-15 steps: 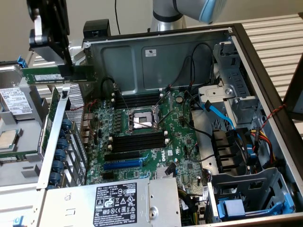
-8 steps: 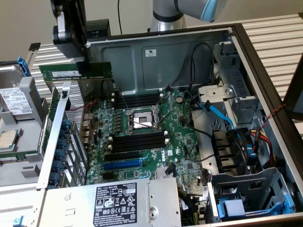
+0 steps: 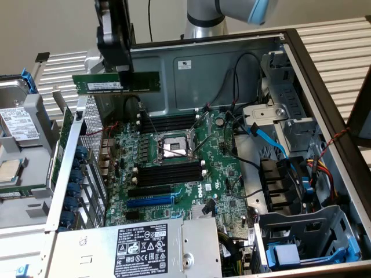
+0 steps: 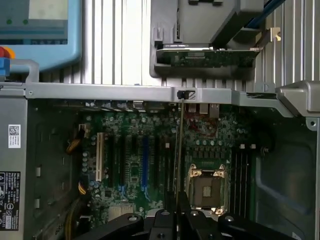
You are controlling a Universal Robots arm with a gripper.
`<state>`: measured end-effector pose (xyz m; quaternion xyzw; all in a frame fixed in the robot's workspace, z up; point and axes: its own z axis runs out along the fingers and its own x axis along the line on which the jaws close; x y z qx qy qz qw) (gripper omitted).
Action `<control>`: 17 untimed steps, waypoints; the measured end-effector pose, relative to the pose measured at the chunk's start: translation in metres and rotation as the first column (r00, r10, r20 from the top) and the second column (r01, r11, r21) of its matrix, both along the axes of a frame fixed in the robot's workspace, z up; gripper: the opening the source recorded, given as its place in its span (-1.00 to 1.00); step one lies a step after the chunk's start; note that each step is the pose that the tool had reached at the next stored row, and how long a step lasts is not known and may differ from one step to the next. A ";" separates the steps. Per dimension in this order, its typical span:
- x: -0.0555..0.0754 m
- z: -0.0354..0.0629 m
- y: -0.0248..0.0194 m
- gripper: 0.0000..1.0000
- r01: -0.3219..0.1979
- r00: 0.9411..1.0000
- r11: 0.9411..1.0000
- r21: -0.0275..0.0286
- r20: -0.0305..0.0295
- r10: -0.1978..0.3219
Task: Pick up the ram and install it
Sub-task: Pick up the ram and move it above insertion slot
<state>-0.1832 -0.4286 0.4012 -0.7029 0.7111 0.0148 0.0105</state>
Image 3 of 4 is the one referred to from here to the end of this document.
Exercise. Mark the long black expansion slot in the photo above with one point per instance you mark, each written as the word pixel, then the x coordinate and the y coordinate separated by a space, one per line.
pixel 149 191

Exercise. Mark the silver disk bay with cutouts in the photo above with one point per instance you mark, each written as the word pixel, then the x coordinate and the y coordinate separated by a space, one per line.
pixel 290 223

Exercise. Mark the green graphics card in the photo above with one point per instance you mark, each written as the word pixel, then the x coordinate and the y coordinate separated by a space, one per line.
pixel 66 127

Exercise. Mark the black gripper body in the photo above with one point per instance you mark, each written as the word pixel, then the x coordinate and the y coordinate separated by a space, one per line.
pixel 121 52

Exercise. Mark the blue drive tray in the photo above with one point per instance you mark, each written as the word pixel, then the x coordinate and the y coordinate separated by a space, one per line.
pixel 285 255

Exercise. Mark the metal socket cover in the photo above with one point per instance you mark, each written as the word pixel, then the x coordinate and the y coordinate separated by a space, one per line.
pixel 192 134

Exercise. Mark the silver disk bay with screw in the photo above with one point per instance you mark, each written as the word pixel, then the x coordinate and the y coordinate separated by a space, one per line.
pixel 290 95

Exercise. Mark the blue expansion slot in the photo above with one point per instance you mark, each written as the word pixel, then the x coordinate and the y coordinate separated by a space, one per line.
pixel 149 201

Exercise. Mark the grey parts rack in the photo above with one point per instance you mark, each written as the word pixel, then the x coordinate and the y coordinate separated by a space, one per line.
pixel 37 171

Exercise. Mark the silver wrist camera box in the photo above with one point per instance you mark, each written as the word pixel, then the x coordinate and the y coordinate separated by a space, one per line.
pixel 107 26

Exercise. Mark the silver CPU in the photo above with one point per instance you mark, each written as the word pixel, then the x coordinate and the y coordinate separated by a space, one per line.
pixel 8 171

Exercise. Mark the blue card retainer clip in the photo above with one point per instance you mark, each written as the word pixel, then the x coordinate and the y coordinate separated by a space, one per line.
pixel 71 204
pixel 76 164
pixel 67 218
pixel 74 189
pixel 82 152
pixel 76 176

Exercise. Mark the short black expansion slot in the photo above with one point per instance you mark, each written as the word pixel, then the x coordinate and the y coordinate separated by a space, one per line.
pixel 132 215

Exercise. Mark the hard disk with white label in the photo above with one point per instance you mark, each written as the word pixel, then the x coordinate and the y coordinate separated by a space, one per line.
pixel 17 124

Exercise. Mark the thin metal locking lever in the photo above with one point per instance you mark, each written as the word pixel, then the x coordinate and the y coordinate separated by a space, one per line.
pixel 172 152

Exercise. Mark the blue plastic latch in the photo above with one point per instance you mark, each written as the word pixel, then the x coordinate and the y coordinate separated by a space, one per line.
pixel 307 188

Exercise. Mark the silver chipset heat sink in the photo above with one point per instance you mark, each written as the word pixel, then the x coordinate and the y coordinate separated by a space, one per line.
pixel 195 212

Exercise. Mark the CPU socket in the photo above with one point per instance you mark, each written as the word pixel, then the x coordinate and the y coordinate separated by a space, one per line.
pixel 174 144

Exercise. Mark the dark framed panel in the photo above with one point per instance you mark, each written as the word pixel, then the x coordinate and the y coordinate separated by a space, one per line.
pixel 360 101

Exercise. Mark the silver power supply unit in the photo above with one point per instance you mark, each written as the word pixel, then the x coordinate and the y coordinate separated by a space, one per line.
pixel 87 246

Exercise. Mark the green motherboard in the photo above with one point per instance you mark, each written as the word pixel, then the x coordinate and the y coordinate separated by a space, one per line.
pixel 220 162

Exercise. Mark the round coin battery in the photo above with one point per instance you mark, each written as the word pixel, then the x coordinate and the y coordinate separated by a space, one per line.
pixel 221 121

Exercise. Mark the green RAM stick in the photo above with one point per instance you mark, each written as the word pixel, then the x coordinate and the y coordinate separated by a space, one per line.
pixel 95 85
pixel 14 194

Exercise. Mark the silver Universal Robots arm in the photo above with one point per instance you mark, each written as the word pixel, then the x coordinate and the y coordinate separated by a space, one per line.
pixel 203 26

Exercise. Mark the open grey PC case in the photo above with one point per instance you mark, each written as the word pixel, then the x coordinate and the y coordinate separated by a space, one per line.
pixel 214 58

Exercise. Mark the silver disk with blue caddy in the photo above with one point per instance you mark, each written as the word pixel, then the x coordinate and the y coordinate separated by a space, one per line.
pixel 11 92

